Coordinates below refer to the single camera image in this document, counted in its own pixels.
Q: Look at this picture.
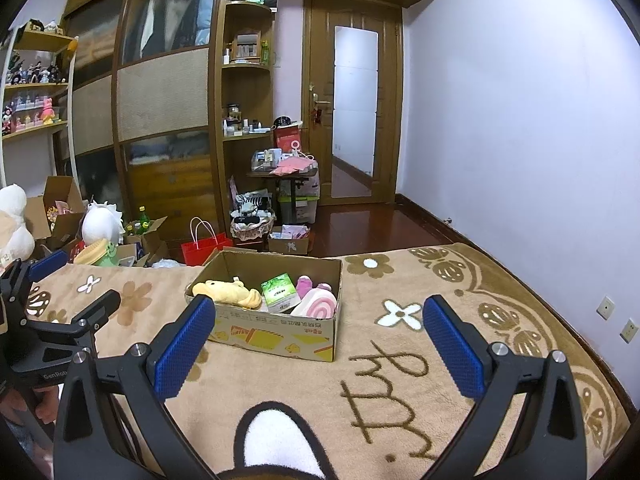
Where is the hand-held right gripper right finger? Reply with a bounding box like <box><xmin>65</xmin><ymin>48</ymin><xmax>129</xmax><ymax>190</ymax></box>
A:
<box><xmin>421</xmin><ymin>294</ymin><xmax>588</xmax><ymax>480</ymax></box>

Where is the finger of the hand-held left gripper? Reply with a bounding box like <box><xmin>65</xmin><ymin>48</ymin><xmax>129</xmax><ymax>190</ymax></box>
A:
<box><xmin>10</xmin><ymin>249</ymin><xmax>69</xmax><ymax>286</ymax></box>
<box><xmin>27</xmin><ymin>289</ymin><xmax>122</xmax><ymax>333</ymax></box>

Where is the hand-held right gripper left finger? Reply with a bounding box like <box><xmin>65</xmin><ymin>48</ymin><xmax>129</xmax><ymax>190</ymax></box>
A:
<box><xmin>52</xmin><ymin>294</ymin><xmax>226</xmax><ymax>480</ymax></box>

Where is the yellow plush dog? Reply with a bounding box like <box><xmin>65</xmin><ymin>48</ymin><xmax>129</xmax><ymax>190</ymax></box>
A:
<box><xmin>192</xmin><ymin>278</ymin><xmax>263</xmax><ymax>311</ymax></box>

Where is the printed cardboard box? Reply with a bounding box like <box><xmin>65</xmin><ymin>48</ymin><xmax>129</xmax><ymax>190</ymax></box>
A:
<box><xmin>185</xmin><ymin>247</ymin><xmax>343</xmax><ymax>363</ymax></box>

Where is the pink plush bear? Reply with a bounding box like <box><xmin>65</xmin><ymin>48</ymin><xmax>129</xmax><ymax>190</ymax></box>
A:
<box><xmin>295</xmin><ymin>275</ymin><xmax>333</xmax><ymax>298</ymax></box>

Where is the pink roll cake plush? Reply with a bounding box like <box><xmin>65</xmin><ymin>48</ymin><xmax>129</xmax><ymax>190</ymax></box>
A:
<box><xmin>290</xmin><ymin>287</ymin><xmax>339</xmax><ymax>319</ymax></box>

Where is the person's left hand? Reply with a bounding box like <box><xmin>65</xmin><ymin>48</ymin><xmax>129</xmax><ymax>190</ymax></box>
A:
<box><xmin>0</xmin><ymin>389</ymin><xmax>60</xmax><ymax>441</ymax></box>

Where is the green frog plush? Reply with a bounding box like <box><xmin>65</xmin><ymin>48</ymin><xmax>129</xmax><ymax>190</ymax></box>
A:
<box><xmin>74</xmin><ymin>239</ymin><xmax>121</xmax><ymax>267</ymax></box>

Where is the white-haired plush doll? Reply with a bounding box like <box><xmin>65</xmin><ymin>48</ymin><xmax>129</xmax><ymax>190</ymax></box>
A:
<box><xmin>81</xmin><ymin>200</ymin><xmax>125</xmax><ymax>246</ymax></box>

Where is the cream plush bear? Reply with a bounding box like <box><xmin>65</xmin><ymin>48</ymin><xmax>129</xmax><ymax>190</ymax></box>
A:
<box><xmin>0</xmin><ymin>183</ymin><xmax>36</xmax><ymax>266</ymax></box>

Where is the open cardboard box with flowers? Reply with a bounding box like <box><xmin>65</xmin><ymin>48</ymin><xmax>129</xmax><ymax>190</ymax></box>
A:
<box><xmin>25</xmin><ymin>176</ymin><xmax>86</xmax><ymax>248</ymax></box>

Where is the beige floral blanket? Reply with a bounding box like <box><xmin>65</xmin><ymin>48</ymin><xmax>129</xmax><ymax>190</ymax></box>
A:
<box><xmin>20</xmin><ymin>242</ymin><xmax>631</xmax><ymax>480</ymax></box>

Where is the cardboard box with bottles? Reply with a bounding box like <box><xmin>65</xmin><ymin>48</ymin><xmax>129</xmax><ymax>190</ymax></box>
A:
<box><xmin>122</xmin><ymin>216</ymin><xmax>171</xmax><ymax>261</ymax></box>

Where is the red paper bag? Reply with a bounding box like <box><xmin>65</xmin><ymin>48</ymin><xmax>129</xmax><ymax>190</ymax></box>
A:
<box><xmin>181</xmin><ymin>217</ymin><xmax>233</xmax><ymax>267</ymax></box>

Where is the wicker basket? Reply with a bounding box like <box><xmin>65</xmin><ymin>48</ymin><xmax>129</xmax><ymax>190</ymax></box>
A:
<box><xmin>230</xmin><ymin>212</ymin><xmax>277</xmax><ymax>242</ymax></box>

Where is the small cardboard box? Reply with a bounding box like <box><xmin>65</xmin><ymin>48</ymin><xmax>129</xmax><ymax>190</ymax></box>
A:
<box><xmin>267</xmin><ymin>225</ymin><xmax>311</xmax><ymax>255</ymax></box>

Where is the clear plastic storage bin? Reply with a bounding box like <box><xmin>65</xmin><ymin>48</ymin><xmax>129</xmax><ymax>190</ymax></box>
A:
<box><xmin>277</xmin><ymin>170</ymin><xmax>321</xmax><ymax>224</ymax></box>

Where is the small side table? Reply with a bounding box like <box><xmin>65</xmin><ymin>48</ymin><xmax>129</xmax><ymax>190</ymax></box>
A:
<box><xmin>246</xmin><ymin>160</ymin><xmax>321</xmax><ymax>226</ymax></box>

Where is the wooden wardrobe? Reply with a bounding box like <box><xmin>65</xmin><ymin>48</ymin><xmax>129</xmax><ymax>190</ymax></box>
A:
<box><xmin>55</xmin><ymin>0</ymin><xmax>231</xmax><ymax>251</ymax></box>

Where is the pink cloth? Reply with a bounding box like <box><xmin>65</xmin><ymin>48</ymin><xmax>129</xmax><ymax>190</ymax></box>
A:
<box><xmin>270</xmin><ymin>156</ymin><xmax>318</xmax><ymax>177</ymax></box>

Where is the wooden corner shelf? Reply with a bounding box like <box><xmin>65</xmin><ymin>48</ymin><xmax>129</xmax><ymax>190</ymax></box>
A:
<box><xmin>215</xmin><ymin>0</ymin><xmax>281</xmax><ymax>248</ymax></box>

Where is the red gift box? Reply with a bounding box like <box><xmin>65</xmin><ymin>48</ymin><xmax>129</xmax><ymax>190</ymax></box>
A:
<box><xmin>274</xmin><ymin>127</ymin><xmax>302</xmax><ymax>153</ymax></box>

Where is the wooden door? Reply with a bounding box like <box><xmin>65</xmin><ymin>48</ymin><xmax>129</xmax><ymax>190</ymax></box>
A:
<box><xmin>302</xmin><ymin>0</ymin><xmax>406</xmax><ymax>206</ymax></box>

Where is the wall shelf with figurines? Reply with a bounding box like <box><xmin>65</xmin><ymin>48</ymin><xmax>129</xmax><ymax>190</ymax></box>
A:
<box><xmin>0</xmin><ymin>22</ymin><xmax>78</xmax><ymax>141</ymax></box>

